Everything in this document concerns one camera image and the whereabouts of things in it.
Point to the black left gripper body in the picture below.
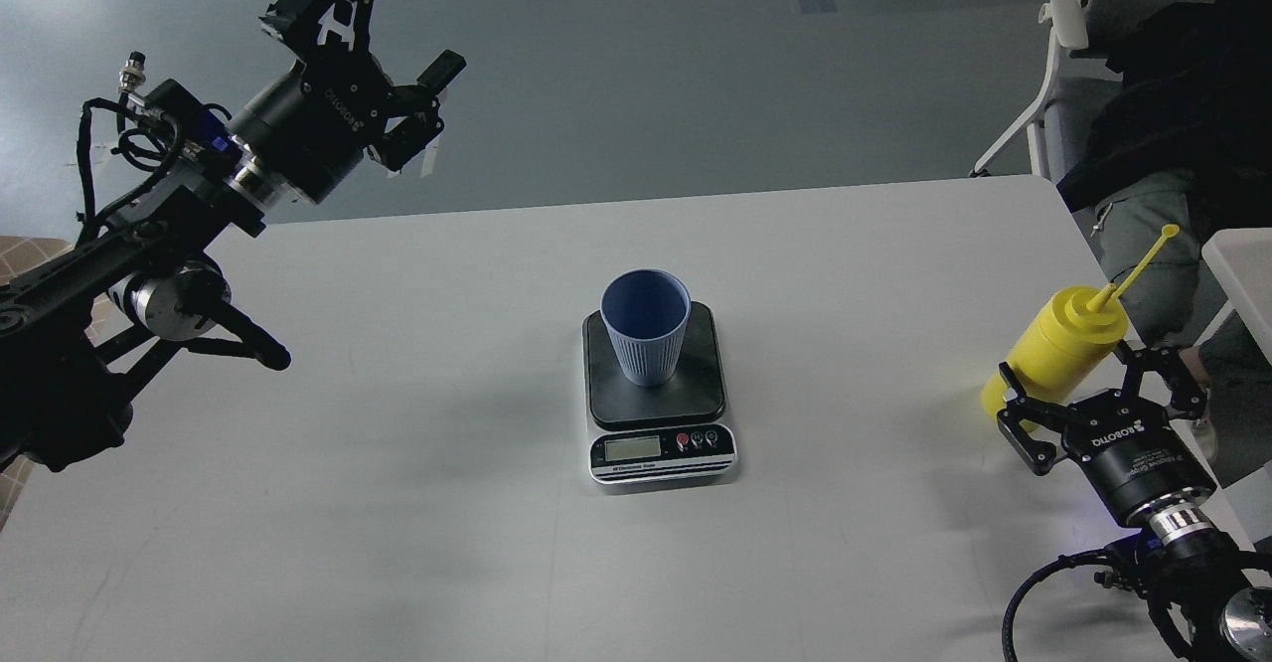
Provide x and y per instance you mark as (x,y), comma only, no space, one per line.
(311,127)

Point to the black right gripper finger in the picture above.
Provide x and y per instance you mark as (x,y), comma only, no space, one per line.
(1019,408)
(1188,398)

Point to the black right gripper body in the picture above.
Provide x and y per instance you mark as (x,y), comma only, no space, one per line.
(1131,456)

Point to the yellow squeeze bottle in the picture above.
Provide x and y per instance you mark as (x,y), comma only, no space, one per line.
(1074,331)

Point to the blue ribbed plastic cup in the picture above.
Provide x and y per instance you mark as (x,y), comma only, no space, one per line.
(646,314)

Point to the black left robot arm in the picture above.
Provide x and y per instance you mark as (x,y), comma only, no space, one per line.
(163,174)

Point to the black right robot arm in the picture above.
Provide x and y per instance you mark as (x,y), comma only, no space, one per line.
(1192,576)

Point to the digital kitchen scale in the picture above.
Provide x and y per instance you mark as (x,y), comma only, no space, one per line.
(676,433)

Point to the seated person in dark clothes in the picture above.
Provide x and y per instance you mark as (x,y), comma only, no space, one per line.
(1185,142)

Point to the white office chair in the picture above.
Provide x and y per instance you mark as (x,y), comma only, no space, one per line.
(1077,81)

